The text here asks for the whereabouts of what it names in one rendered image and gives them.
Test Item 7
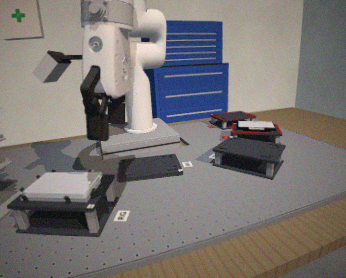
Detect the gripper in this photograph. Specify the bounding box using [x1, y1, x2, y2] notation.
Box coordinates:
[80, 21, 133, 141]

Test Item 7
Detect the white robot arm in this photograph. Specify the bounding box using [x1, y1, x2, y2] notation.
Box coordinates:
[32, 0, 167, 134]

